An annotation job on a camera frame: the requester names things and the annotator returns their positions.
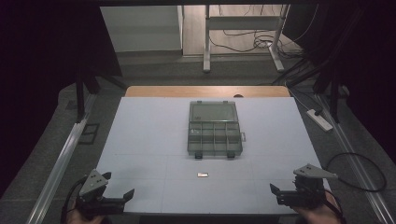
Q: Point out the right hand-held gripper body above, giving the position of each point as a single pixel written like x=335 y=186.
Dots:
x=306 y=193

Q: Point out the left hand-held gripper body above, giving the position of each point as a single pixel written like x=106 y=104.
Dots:
x=93 y=186

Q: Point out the person's right hand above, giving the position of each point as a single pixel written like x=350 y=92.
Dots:
x=320 y=215

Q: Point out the person's left hand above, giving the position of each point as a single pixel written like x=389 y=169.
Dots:
x=74 y=217

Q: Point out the white table cover sheet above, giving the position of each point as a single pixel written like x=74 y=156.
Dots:
x=149 y=140

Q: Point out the white power strip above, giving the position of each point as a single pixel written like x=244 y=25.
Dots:
x=320 y=120

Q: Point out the small flat metal piece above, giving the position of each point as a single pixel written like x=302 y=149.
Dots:
x=202 y=174

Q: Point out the clear plastic compartment box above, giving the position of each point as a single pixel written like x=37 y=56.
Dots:
x=214 y=130

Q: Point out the black metal stand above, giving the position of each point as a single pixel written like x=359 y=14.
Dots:
x=334 y=99
x=80 y=93

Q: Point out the white cabinet panel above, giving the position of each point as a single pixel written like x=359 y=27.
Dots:
x=140 y=29

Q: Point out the aluminium rail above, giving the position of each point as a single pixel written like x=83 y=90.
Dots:
x=59 y=168
x=358 y=161

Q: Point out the white metal desk frame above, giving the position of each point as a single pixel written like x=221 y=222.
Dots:
x=243 y=22

